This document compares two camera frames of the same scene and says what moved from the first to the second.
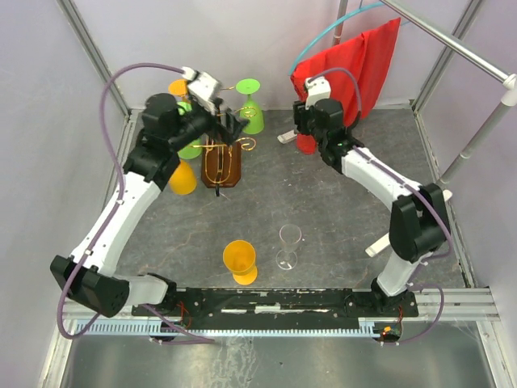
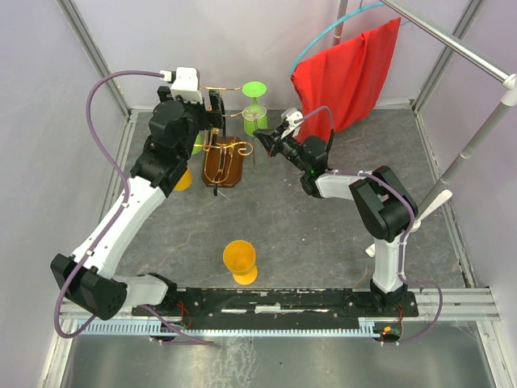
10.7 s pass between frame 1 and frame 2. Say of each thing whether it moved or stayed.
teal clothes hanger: stayed
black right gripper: moved
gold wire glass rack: stayed
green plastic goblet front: moved
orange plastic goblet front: stayed
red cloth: stayed
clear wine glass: moved
